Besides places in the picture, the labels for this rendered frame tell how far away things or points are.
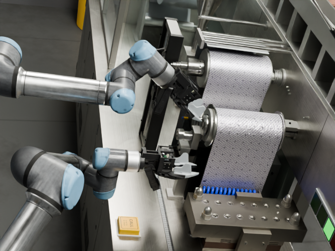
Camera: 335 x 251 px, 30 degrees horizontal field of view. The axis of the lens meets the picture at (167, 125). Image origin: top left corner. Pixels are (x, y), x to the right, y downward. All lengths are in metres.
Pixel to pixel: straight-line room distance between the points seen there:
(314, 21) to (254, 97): 0.35
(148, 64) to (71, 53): 3.18
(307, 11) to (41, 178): 1.13
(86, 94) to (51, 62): 3.06
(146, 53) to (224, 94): 0.47
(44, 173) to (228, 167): 0.72
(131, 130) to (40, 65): 2.31
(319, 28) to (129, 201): 0.91
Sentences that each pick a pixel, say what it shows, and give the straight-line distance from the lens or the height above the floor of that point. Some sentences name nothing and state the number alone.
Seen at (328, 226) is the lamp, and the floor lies 1.19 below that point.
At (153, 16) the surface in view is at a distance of 3.00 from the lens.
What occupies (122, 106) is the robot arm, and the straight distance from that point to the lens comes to 1.88.
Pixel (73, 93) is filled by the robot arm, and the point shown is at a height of 1.39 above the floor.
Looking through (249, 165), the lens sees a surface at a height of 1.14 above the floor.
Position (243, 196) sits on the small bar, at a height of 1.04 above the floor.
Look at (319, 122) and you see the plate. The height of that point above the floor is 1.38.
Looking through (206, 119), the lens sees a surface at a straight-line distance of 2.12.
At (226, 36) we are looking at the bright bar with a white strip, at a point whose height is 1.45.
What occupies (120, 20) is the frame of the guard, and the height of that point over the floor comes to 1.16.
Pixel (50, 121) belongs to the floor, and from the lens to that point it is 4.25.
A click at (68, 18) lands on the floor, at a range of 5.71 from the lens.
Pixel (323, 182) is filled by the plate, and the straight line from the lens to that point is 2.06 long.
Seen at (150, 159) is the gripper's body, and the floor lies 1.14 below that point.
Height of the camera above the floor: 2.37
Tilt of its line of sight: 32 degrees down
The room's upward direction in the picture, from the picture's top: 14 degrees clockwise
